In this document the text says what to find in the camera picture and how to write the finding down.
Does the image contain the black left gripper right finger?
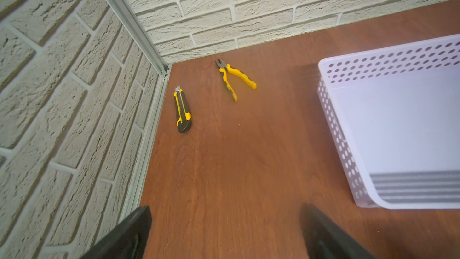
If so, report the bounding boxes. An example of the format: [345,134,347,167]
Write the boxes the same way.
[299,203,374,259]

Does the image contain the aluminium frame post left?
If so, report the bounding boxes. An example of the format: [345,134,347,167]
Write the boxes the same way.
[106,0,168,79]

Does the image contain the yellow black pliers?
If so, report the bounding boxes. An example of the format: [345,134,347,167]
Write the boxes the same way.
[214,58,258,103]

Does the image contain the lilac perforated plastic basket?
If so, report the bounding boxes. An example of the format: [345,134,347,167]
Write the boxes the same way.
[317,35,460,209]

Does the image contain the yellow black utility knife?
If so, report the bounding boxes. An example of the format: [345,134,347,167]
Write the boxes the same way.
[173,86,192,134]

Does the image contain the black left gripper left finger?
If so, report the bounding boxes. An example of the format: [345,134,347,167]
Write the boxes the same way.
[82,206,152,259]

